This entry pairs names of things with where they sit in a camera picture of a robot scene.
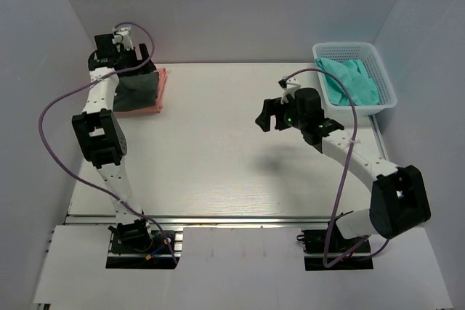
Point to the dark grey t-shirt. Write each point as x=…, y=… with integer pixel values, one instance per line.
x=136, y=92

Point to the teal t-shirt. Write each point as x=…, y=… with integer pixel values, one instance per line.
x=354, y=76

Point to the aluminium rail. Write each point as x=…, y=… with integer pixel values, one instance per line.
x=206, y=220

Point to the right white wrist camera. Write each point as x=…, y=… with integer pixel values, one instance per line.
x=289, y=86

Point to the folded pink t-shirt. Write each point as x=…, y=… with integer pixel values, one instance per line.
x=163, y=76

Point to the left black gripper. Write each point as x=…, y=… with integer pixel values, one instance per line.
x=144, y=52

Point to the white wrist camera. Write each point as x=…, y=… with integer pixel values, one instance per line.
x=122, y=37
x=289, y=86

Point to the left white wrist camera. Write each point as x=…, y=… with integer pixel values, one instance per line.
x=122, y=37

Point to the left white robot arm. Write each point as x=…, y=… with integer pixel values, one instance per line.
x=99, y=134

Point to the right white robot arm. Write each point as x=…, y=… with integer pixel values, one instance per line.
x=398, y=195

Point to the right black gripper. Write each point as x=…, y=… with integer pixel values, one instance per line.
x=273, y=107

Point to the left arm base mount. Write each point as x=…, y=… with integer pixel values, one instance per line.
x=135, y=246

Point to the white plastic basket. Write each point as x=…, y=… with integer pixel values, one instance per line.
x=368, y=55

